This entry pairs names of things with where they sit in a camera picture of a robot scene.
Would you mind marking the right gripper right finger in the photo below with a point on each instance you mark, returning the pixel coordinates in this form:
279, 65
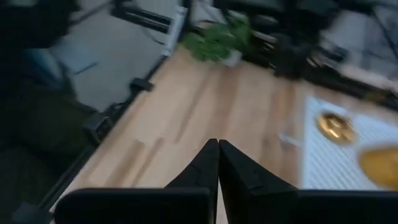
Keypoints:
280, 207

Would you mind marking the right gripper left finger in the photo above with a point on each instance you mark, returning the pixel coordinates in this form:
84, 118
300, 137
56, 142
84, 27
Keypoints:
130, 207

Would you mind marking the gold metal candlestick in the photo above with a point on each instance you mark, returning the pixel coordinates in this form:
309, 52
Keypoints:
335, 127

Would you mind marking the large amber glass candle holder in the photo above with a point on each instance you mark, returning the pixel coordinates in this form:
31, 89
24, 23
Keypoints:
381, 168

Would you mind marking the white metal shelf rack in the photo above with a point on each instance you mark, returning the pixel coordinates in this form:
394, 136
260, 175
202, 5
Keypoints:
329, 168

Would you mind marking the black table clamp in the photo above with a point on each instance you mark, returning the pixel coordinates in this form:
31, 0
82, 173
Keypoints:
141, 84

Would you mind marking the person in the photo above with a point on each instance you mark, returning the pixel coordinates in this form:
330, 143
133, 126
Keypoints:
37, 124

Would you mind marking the green potted plant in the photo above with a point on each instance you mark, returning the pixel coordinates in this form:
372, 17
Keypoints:
214, 43

